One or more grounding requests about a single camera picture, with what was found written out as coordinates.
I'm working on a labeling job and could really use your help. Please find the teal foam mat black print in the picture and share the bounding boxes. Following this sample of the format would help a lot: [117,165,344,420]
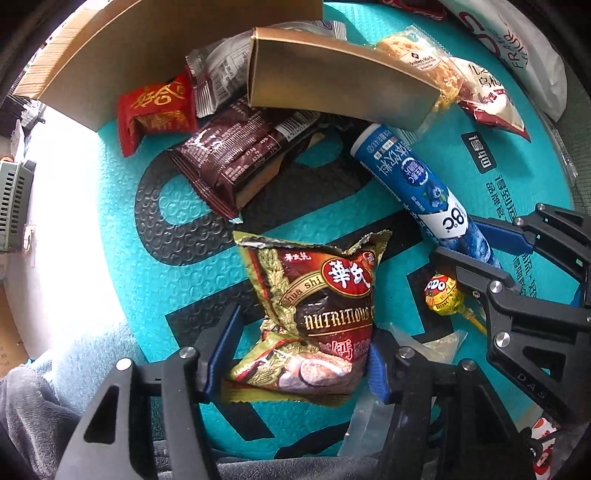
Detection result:
[94,2,576,462]

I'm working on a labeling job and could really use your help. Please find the yellow orange lollipop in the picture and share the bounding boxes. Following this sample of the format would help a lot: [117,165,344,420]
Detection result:
[424,273,487,335]

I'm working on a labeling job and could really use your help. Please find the dark brown snack packet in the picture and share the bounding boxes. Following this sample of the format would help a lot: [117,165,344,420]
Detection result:
[166,96,321,223]

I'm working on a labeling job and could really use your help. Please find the grey fleece blanket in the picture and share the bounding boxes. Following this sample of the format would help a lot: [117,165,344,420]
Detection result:
[1,324,145,479]

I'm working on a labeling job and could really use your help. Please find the blue blueberry drink tube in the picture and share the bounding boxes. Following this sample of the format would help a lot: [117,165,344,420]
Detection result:
[351,123,501,268]

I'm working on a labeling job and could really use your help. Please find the white plastic shopping bag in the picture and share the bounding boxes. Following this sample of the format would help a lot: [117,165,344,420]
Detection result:
[441,0,568,121]

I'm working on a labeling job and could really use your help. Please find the grey green plastic crate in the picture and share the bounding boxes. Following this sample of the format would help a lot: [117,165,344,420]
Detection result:
[0,160,36,253]

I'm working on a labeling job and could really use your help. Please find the white red plum snack bag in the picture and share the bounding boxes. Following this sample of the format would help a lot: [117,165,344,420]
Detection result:
[451,57,531,142]

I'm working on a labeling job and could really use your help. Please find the small red wrapper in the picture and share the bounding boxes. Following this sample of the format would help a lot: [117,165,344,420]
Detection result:
[382,0,447,21]

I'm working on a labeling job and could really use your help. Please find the clear bag yellow waffle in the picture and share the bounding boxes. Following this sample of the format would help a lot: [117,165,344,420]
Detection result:
[375,25,466,112]

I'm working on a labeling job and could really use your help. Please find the red gold snack packet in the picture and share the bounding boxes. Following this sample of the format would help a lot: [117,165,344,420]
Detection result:
[116,70,197,158]

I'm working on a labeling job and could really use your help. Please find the brown cardboard box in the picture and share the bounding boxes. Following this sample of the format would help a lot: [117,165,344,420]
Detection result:
[1,1,322,131]

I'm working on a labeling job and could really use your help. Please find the silver grey snack packet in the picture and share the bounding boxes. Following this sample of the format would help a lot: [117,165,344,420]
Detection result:
[185,20,349,119]

